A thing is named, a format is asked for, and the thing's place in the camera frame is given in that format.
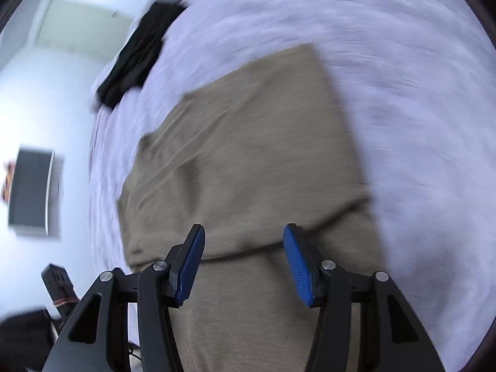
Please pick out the beige door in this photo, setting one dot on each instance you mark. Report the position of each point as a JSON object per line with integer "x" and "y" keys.
{"x": 77, "y": 27}

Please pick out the orange patterned wall decoration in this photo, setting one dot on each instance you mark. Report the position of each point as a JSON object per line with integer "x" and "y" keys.
{"x": 7, "y": 182}

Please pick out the taupe garment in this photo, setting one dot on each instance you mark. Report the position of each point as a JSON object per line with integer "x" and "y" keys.
{"x": 252, "y": 143}

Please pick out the black garment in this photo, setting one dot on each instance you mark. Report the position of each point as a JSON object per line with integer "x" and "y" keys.
{"x": 135, "y": 58}

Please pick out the lavender plush blanket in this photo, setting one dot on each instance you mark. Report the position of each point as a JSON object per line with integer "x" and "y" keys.
{"x": 407, "y": 85}

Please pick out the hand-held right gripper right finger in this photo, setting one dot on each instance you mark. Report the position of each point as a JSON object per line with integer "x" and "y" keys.
{"x": 297, "y": 267}

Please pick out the grey wall-mounted panel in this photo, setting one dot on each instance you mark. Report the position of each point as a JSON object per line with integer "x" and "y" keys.
{"x": 31, "y": 190}

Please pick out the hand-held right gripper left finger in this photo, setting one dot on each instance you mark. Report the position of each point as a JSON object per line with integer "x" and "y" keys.
{"x": 190, "y": 267}

